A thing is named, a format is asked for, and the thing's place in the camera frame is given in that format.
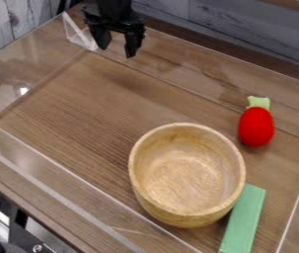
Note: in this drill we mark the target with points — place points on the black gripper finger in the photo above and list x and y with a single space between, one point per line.
102 36
134 41

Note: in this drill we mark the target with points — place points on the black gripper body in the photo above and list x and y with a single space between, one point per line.
121 21

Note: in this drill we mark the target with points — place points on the red plush strawberry toy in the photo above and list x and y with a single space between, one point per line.
257 129

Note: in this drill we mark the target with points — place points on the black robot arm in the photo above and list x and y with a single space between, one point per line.
110 5

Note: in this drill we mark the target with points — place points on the wooden bowl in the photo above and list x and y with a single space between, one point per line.
187 174

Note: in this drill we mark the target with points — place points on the green rectangular block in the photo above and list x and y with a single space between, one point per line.
244 221

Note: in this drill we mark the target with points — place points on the clear acrylic corner bracket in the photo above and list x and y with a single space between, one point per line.
81 37

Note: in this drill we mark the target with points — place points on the clear acrylic enclosure walls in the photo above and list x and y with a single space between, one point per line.
77 106

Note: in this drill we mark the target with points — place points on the black table leg bracket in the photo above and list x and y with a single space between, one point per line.
20 236

